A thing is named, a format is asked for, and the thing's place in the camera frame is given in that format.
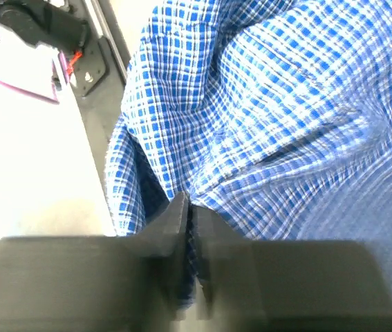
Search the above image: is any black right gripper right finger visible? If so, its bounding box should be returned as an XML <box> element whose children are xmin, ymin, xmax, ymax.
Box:
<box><xmin>193</xmin><ymin>207</ymin><xmax>392</xmax><ymax>331</ymax></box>

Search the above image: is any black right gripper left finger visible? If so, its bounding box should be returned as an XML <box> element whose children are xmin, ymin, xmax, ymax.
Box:
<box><xmin>0</xmin><ymin>194</ymin><xmax>189</xmax><ymax>331</ymax></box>

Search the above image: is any blue checked long sleeve shirt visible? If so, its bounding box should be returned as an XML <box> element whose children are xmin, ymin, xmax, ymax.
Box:
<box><xmin>105</xmin><ymin>1</ymin><xmax>392</xmax><ymax>285</ymax></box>

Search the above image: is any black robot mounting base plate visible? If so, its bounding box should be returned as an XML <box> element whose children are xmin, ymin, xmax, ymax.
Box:
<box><xmin>66</xmin><ymin>0</ymin><xmax>129</xmax><ymax>118</ymax></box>

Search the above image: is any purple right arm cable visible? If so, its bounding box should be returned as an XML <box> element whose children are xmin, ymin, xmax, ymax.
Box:
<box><xmin>0</xmin><ymin>6</ymin><xmax>74</xmax><ymax>104</ymax></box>

